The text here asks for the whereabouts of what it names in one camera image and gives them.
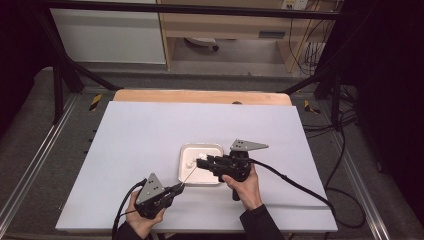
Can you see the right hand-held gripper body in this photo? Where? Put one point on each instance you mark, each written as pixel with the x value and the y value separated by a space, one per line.
pixel 236 165

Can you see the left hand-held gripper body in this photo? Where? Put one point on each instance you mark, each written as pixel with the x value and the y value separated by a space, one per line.
pixel 151 193

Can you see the white marshmallow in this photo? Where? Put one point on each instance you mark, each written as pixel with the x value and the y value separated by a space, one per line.
pixel 202 155
pixel 190 164

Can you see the white square tray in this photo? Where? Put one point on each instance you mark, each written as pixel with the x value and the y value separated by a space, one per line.
pixel 200 176

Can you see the person's right hand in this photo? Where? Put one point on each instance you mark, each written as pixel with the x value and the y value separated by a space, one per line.
pixel 248 193

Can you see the person's left hand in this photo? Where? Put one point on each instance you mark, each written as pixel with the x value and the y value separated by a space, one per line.
pixel 143 225

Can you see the yellow black tape marker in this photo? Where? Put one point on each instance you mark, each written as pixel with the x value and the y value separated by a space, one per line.
pixel 310 107
pixel 95 102

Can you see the office chair wheel base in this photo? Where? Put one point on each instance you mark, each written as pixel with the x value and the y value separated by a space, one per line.
pixel 203 41

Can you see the black metal stand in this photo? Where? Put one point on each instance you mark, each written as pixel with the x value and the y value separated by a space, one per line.
pixel 60 76
pixel 328 80

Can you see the light wooden desk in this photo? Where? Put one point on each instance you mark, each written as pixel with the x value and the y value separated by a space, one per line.
pixel 230 25

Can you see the black metal crossbar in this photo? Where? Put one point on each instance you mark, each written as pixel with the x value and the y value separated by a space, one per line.
pixel 186 9

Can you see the white cabinet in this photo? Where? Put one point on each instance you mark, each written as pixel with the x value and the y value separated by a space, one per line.
pixel 110 36

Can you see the white power strip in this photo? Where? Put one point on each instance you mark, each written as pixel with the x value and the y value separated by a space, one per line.
pixel 295 4

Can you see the aluminium floor rail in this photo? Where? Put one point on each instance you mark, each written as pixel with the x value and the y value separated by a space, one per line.
pixel 360 186
pixel 36 156

